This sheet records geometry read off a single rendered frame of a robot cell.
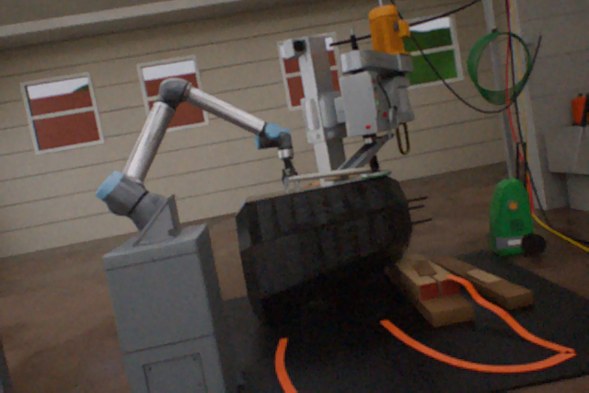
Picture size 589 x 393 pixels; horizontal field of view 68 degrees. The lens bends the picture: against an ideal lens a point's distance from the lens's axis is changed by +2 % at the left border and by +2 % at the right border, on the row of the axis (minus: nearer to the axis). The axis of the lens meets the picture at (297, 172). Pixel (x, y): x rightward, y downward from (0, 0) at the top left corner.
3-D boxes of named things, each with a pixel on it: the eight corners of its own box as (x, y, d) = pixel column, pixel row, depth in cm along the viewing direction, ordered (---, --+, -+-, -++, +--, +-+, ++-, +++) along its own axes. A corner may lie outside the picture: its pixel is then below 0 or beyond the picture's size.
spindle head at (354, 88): (370, 137, 335) (360, 79, 332) (397, 132, 322) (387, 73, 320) (349, 142, 305) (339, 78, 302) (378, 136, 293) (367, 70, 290)
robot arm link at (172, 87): (166, 66, 219) (285, 124, 235) (164, 77, 231) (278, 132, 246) (155, 85, 215) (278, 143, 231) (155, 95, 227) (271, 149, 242)
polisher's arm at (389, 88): (395, 136, 376) (386, 80, 373) (421, 132, 363) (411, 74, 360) (359, 144, 315) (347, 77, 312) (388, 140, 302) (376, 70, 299)
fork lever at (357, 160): (371, 141, 333) (369, 134, 331) (395, 136, 322) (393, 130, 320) (334, 178, 279) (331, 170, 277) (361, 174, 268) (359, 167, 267)
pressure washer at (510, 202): (533, 242, 367) (518, 140, 361) (548, 254, 333) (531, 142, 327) (489, 247, 375) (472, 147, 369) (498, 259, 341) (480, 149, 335)
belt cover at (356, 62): (386, 83, 380) (383, 63, 379) (414, 75, 366) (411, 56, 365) (335, 80, 301) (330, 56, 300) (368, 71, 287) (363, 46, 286)
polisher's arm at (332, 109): (301, 132, 377) (295, 104, 375) (314, 131, 408) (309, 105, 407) (386, 116, 348) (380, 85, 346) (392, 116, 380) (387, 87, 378)
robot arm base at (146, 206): (165, 200, 194) (146, 187, 193) (139, 235, 192) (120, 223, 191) (169, 197, 213) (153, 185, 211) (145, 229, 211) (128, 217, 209)
